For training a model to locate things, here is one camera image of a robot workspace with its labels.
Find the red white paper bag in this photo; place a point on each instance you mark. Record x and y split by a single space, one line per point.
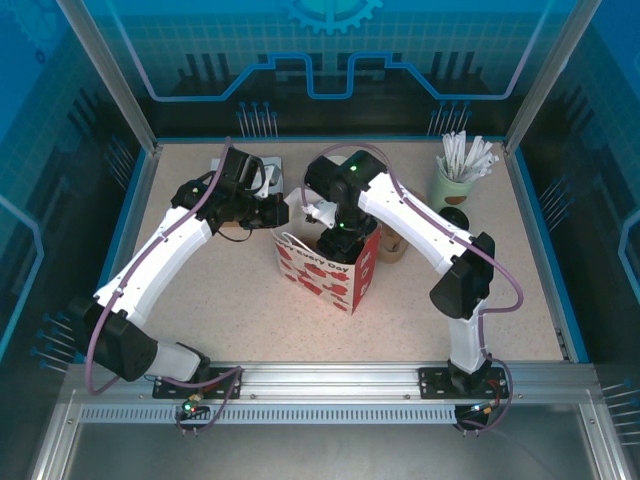
320 285

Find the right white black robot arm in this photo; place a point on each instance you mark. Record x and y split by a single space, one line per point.
400 220

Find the white napkin stack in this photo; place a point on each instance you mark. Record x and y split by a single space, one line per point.
275 175

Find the brown cardboard cup carrier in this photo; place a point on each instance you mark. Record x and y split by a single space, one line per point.
392 247

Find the white wrapped straw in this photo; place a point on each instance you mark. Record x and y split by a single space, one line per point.
484 159
461 150
490 166
448 152
442 165
477 152

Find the pale green straw holder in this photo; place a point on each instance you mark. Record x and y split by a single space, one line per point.
445 192

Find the black plastic cup lid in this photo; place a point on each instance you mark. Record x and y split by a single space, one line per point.
455 219

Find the small connector board with light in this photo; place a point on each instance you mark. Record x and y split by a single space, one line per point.
482 409
190 407

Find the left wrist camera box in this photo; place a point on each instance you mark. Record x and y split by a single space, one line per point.
261 186

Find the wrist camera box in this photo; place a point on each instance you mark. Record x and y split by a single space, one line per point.
322 212
261 186

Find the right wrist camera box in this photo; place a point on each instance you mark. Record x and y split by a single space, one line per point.
322 212

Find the aluminium mounting rail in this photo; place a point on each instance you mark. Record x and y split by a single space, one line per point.
325 380

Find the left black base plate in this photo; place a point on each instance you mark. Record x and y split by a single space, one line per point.
225 382

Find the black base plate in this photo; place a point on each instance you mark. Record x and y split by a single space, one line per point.
435 382
225 382

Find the aluminium frame post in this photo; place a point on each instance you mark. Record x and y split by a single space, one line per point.
120 85
540 85

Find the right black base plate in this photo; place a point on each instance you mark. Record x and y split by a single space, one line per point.
435 382

